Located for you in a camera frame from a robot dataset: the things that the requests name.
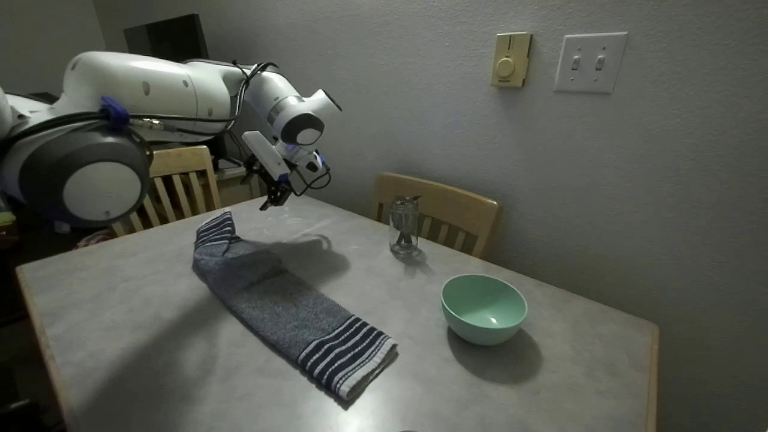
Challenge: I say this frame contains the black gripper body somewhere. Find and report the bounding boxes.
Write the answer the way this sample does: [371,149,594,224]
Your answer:
[256,149,331,212]

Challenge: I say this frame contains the grey striped towel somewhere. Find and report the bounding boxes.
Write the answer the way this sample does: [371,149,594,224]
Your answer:
[191,212,396,404]

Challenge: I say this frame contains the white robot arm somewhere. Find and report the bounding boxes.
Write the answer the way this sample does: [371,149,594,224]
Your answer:
[0,50,340,227]

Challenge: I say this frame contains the wooden chair at table end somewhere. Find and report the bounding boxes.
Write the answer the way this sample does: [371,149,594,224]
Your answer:
[112,145,221,235]

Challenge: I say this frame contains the teal ceramic bowl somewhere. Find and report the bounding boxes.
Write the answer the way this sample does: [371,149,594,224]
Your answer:
[442,274,528,346]

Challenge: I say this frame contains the beige thermostat dial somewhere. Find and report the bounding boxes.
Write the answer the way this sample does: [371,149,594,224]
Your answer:
[492,31,533,88]

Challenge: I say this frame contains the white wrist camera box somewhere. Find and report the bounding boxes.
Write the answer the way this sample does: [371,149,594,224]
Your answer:
[243,130,288,183]

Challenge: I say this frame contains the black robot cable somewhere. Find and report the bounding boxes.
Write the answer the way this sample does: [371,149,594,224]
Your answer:
[0,58,333,194]

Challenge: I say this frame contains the wooden chair by wall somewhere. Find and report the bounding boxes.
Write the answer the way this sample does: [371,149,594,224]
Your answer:
[371,172,501,257]

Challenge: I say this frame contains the white double light switch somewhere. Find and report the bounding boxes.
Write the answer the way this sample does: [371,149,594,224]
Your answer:
[553,31,628,94]

